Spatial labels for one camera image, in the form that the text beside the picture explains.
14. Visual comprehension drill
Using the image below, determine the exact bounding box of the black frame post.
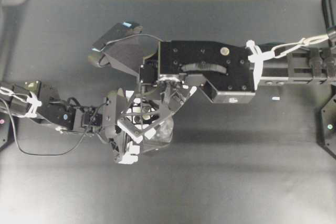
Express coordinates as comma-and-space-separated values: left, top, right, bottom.
322, 0, 335, 29

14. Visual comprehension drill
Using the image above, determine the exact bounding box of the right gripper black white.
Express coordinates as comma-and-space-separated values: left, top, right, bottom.
119, 40, 256, 126

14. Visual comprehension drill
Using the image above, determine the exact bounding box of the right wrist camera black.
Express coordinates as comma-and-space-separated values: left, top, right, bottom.
88, 22, 162, 77

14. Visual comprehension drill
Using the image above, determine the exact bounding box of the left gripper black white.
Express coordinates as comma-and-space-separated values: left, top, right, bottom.
102, 88, 173, 165

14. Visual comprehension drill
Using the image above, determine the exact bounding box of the left black cable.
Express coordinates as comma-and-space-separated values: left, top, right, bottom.
0, 98, 106, 156

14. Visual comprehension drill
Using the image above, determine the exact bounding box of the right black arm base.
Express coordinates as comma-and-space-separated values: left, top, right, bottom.
318, 95, 335, 159

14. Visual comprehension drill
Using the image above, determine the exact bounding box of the clear plastic bottle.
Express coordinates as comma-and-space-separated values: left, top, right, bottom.
118, 92, 174, 155

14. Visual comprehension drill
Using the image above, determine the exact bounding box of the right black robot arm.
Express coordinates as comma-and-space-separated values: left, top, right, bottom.
117, 35, 335, 136

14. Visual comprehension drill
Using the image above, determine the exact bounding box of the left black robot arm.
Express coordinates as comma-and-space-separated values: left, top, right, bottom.
1, 81, 174, 165

